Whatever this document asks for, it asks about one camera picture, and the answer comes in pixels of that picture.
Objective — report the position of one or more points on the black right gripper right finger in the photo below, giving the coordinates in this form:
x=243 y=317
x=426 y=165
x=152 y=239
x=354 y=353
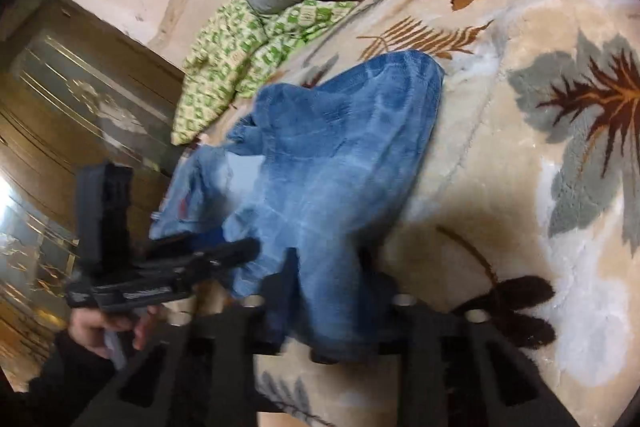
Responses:
x=466 y=367

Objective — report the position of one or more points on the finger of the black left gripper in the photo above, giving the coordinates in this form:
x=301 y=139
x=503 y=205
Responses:
x=197 y=255

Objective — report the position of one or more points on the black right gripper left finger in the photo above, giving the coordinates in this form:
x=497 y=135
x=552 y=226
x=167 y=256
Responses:
x=201 y=373

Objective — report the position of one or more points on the blue denim jeans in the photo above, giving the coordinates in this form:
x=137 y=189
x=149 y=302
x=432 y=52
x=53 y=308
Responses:
x=322 y=173

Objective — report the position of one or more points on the left hand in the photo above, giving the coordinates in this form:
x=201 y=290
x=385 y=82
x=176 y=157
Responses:
x=87 y=327

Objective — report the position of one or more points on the wooden wardrobe with gold trim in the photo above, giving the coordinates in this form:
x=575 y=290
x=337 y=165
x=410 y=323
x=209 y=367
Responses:
x=74 y=92

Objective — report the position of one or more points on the beige leaf pattern blanket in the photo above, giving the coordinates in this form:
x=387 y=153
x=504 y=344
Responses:
x=525 y=214

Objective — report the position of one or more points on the green patterned cloth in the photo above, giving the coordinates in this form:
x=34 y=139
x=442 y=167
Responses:
x=238 y=50

